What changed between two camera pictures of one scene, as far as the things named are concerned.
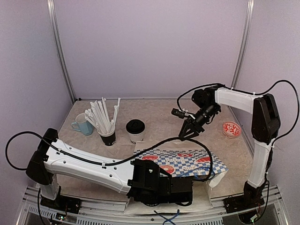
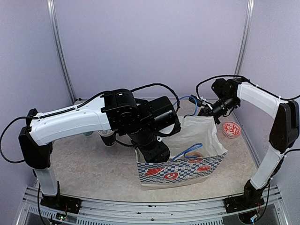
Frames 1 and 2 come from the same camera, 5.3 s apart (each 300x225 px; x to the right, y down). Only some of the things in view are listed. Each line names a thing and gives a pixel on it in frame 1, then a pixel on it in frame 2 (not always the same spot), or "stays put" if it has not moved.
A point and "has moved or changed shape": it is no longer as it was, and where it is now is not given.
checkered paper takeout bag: [200, 167] has moved or changed shape
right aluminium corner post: [248, 24] stays put
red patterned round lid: [231, 129] stays put
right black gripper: [191, 122] → [208, 112]
